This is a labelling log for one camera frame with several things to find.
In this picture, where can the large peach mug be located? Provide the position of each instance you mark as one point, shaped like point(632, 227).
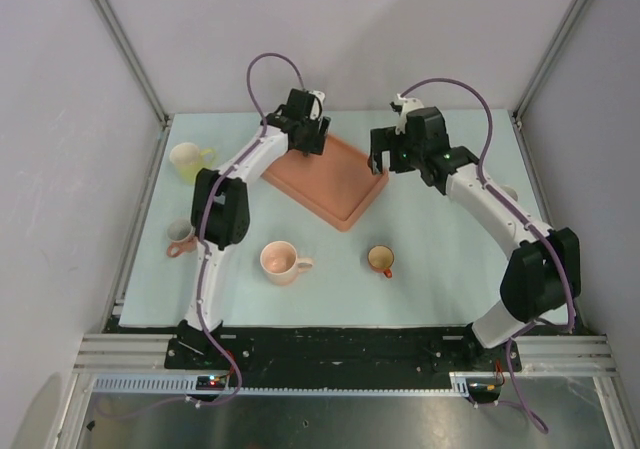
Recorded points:
point(281, 263)

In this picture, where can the grey slotted cable duct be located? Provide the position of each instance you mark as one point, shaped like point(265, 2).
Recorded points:
point(196, 384)

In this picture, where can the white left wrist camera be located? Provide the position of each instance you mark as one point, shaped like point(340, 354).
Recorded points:
point(318, 99)

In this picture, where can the salmon plastic tray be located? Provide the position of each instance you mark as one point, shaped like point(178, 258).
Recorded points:
point(337, 186)

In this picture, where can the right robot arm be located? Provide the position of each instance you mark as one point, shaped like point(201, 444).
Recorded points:
point(543, 270)

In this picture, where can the pink mug with handle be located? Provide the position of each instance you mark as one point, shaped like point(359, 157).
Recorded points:
point(181, 235)

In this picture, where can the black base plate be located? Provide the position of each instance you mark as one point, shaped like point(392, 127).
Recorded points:
point(338, 358)

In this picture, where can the yellow faceted mug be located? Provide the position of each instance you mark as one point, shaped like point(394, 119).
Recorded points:
point(188, 160)

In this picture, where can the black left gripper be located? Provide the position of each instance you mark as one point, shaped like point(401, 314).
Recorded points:
point(314, 144)

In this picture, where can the grey-blue patterned mug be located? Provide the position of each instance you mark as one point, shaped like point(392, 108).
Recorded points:
point(510, 191)

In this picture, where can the aluminium frame rail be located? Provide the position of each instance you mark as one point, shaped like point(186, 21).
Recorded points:
point(122, 353)

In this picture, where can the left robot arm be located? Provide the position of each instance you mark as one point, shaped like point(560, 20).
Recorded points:
point(220, 212)

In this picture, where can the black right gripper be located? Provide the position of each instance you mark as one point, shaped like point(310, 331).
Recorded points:
point(384, 140)

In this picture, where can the small orange mug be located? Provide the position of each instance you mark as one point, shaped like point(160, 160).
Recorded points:
point(380, 259)

